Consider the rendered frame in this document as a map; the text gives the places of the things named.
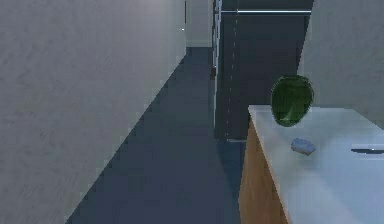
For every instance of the small grey-blue lump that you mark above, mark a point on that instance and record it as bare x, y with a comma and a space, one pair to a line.
303, 146

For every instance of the dark grey fridge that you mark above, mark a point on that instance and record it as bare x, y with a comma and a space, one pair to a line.
260, 66

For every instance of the wooden counter with white top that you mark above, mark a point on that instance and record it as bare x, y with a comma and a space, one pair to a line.
320, 180

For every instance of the black flat utensil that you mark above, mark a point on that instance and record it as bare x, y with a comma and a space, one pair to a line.
368, 151

